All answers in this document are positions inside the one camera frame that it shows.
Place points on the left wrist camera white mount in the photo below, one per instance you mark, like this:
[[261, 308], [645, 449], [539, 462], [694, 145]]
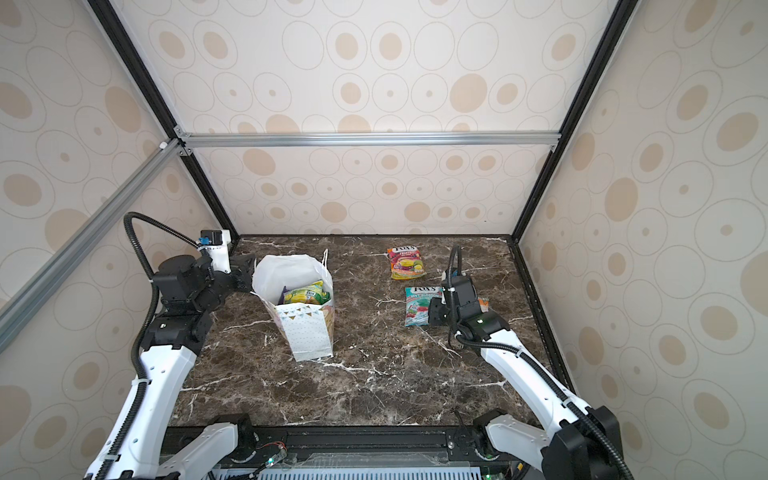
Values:
[[215, 244]]

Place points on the silver aluminium rail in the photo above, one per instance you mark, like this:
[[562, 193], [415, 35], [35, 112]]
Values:
[[37, 291], [367, 139]]

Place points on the black corner frame post right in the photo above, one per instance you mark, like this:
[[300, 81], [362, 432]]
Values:
[[606, 46]]

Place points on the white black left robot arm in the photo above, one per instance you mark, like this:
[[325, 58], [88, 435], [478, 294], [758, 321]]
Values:
[[186, 291]]

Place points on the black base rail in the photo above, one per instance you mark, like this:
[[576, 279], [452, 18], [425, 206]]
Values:
[[396, 452]]

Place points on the silver aluminium left rail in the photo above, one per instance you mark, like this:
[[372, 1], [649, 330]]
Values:
[[37, 291]]

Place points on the yellow green Fox's candy bag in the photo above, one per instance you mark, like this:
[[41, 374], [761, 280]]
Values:
[[312, 294]]

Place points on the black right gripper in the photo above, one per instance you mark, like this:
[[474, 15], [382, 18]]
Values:
[[436, 305]]

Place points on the silver aluminium back rail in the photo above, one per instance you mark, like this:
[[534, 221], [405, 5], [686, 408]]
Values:
[[367, 139]]

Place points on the Fox's fruits candy bag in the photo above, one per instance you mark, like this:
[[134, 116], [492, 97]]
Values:
[[405, 263]]

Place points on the black corner frame post left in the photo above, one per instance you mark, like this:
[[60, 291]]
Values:
[[107, 17]]

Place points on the white paper bag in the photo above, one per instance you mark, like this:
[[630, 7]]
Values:
[[308, 329]]

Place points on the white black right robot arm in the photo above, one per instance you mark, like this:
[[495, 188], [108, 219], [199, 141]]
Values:
[[572, 440]]

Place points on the Fox's mint blossom candy bag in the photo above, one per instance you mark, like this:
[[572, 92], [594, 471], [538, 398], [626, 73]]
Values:
[[417, 304]]

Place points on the black corner frame post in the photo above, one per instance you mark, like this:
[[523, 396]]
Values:
[[606, 46], [107, 17]]

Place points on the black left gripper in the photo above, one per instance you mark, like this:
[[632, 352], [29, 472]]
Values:
[[243, 269]]

